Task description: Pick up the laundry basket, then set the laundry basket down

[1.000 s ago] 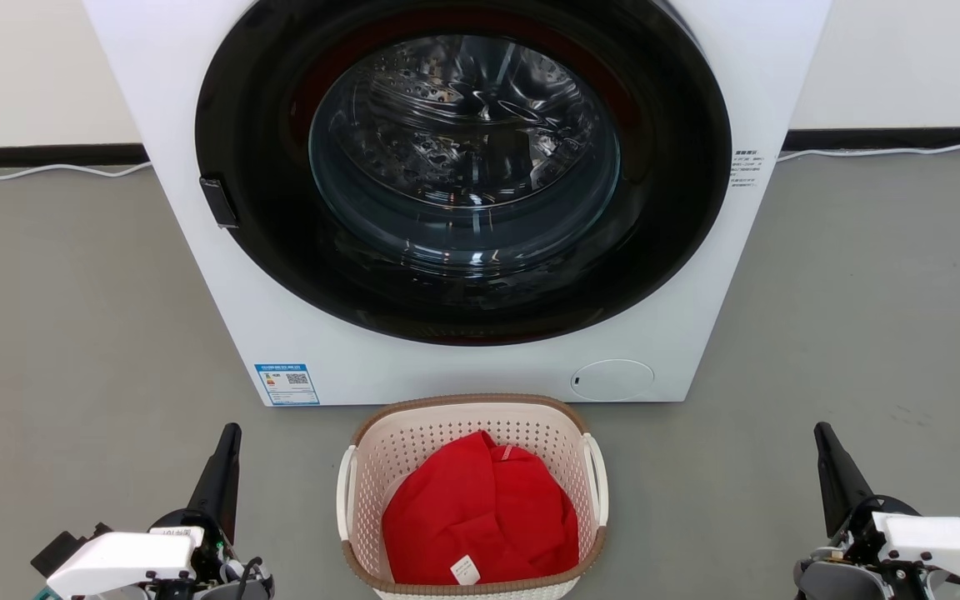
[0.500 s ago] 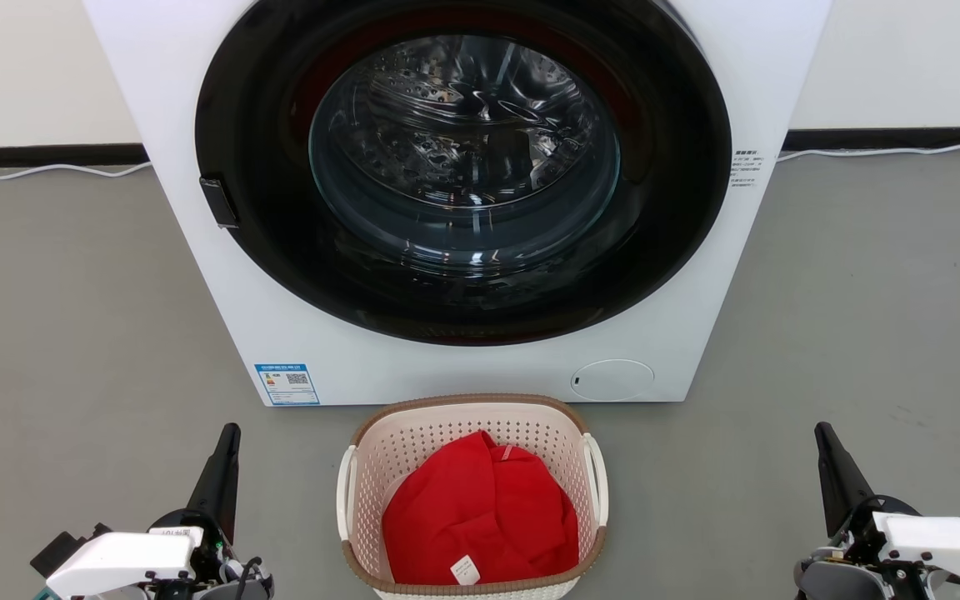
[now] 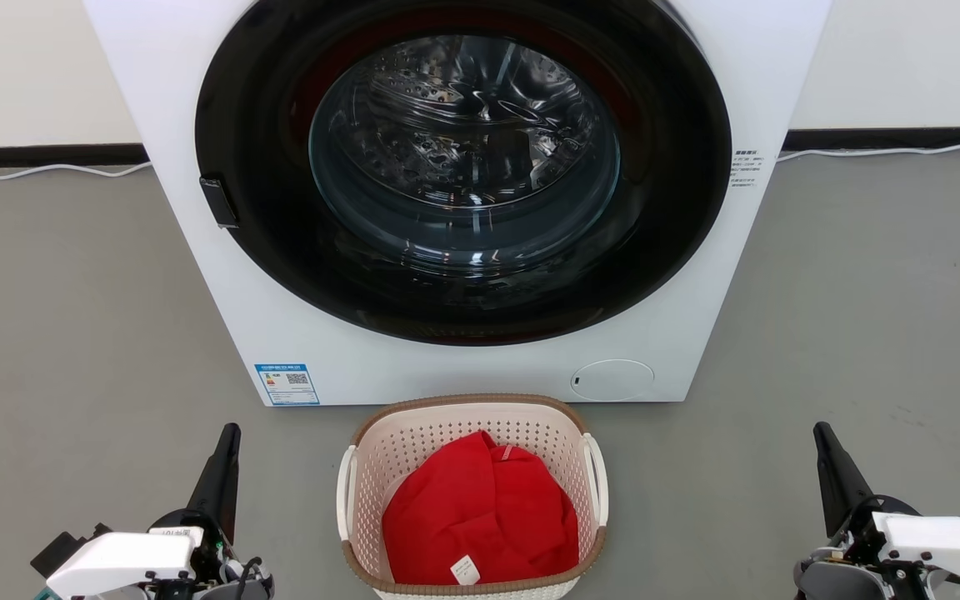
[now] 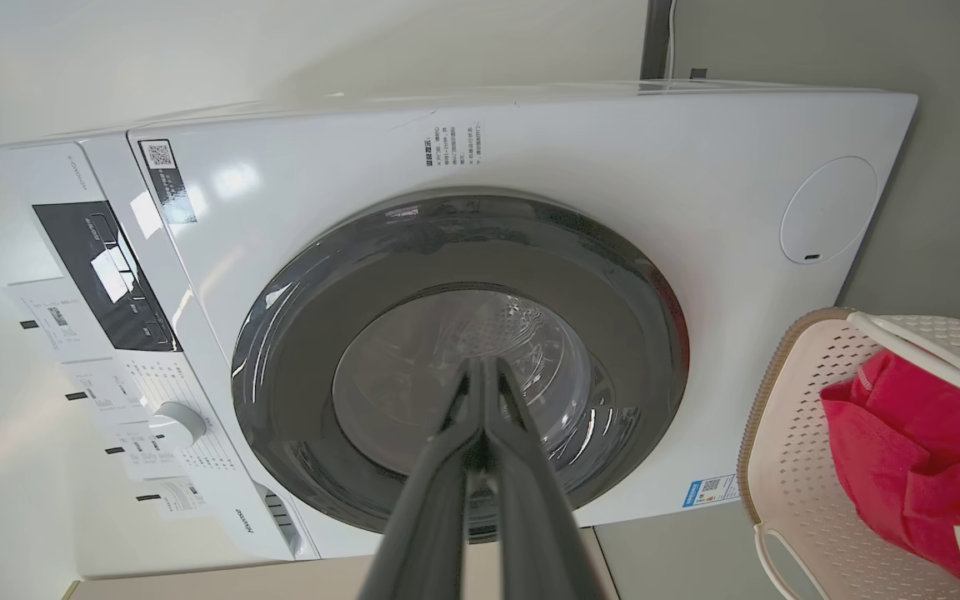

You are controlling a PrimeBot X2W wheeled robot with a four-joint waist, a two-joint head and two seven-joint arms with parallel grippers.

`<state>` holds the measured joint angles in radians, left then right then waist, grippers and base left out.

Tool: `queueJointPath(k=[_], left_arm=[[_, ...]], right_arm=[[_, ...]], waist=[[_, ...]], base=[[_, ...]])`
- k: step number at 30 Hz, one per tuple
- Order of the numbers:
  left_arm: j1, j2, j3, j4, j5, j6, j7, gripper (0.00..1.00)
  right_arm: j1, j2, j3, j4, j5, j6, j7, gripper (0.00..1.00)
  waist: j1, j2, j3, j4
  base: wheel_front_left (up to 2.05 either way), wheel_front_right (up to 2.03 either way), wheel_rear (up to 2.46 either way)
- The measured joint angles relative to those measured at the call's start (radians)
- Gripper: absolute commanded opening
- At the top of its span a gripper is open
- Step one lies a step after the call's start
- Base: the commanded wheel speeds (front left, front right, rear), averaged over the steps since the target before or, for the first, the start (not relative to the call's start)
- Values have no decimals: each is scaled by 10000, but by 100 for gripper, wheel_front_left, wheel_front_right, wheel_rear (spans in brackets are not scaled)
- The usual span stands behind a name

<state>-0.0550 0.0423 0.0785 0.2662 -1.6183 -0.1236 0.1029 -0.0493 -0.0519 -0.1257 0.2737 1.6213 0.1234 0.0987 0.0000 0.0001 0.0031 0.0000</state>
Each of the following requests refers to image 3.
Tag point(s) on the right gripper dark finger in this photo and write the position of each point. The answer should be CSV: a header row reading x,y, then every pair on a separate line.
x,y
840,479

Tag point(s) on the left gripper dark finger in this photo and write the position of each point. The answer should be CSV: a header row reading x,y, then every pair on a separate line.
x,y
220,479

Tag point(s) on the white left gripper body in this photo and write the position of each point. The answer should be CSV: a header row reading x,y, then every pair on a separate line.
x,y
122,554

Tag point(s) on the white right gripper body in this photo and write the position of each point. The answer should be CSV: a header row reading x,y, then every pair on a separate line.
x,y
938,542

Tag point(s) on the cream perforated plastic laundry basket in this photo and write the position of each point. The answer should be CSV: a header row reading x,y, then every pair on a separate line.
x,y
363,467

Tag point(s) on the blue energy label sticker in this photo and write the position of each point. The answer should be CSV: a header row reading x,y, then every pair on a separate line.
x,y
287,384

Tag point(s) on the white front-load washing machine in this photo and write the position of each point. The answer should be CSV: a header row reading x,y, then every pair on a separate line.
x,y
197,275

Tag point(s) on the black round washing machine door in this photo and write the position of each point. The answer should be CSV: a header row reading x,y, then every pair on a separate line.
x,y
280,242

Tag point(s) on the round white filter cover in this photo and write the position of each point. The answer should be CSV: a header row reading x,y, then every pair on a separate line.
x,y
612,380

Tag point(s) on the red garment with white tag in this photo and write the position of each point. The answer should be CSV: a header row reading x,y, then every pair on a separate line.
x,y
480,517

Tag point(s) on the small white text sticker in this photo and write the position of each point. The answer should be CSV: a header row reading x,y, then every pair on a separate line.
x,y
745,168

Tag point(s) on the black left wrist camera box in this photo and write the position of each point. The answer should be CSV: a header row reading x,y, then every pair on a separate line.
x,y
59,550

